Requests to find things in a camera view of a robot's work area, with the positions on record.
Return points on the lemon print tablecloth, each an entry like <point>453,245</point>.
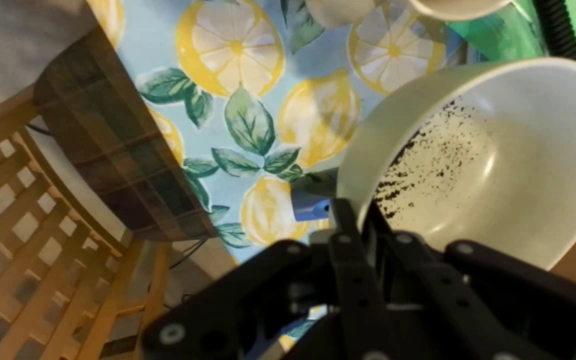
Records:
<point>253,95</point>

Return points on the plaid chair cushion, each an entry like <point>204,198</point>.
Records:
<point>105,129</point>

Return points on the green cloth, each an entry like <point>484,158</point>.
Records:
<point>511,33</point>

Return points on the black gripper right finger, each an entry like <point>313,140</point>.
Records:
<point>466,303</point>

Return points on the wooden slatted chair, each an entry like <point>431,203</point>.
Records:
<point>68,288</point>

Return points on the black brush handle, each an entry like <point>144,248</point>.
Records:
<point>557,29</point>

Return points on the floral ceramic mug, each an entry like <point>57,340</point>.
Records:
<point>343,13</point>

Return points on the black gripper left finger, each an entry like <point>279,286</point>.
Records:
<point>246,308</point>

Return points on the white ceramic bowl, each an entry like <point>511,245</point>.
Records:
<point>475,152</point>

